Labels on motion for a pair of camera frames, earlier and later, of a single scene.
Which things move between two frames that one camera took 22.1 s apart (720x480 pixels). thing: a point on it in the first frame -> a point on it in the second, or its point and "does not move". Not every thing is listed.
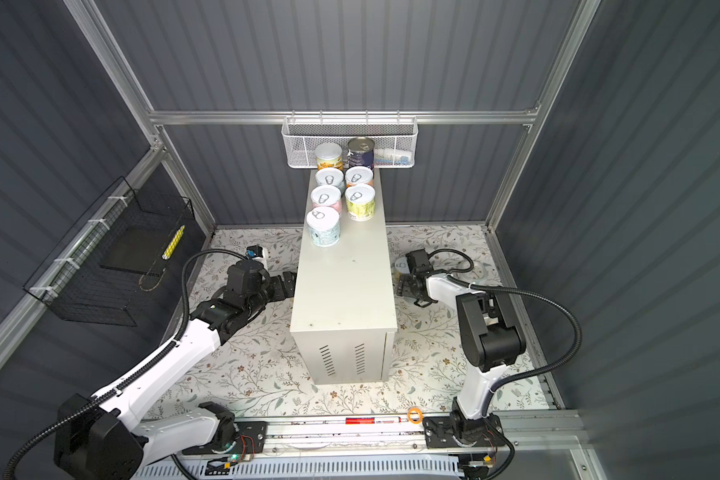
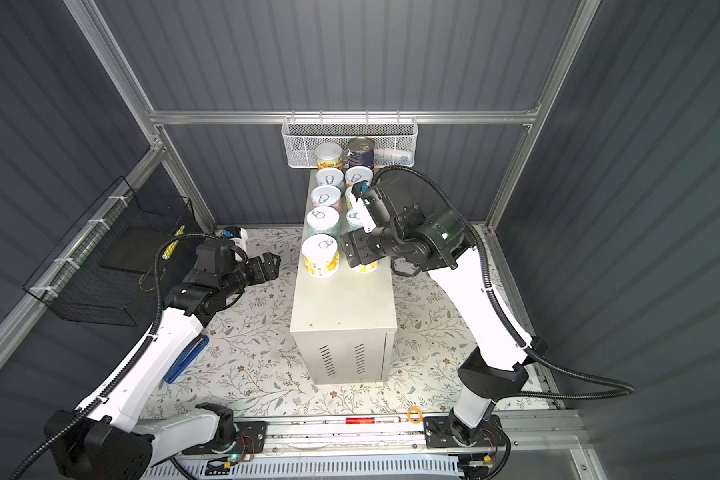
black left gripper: (289, 286) -> (270, 267)
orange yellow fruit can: (329, 155) does not move
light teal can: (331, 176) does not move
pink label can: (359, 175) does not move
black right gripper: (406, 285) -> (353, 242)
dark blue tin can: (360, 152) does not move
